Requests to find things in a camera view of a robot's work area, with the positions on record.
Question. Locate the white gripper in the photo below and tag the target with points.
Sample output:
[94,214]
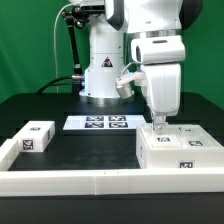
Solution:
[159,58]

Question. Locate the white door panel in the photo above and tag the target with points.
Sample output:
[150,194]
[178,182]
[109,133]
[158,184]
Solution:
[195,136]
[160,140]

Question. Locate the white cabinet body box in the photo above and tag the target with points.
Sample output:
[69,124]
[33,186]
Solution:
[183,157]

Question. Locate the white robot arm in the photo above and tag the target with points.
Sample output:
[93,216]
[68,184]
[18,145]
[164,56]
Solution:
[111,34]

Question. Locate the white cabinet top block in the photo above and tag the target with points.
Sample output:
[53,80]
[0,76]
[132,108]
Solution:
[35,136]

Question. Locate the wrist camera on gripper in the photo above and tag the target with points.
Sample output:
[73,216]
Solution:
[123,86]

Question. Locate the white U-shaped frame wall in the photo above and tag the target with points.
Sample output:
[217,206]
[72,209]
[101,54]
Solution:
[102,182]

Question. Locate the white marker base plate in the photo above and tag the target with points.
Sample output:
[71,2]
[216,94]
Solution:
[103,122]

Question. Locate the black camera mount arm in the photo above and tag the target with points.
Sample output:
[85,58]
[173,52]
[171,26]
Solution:
[75,36]

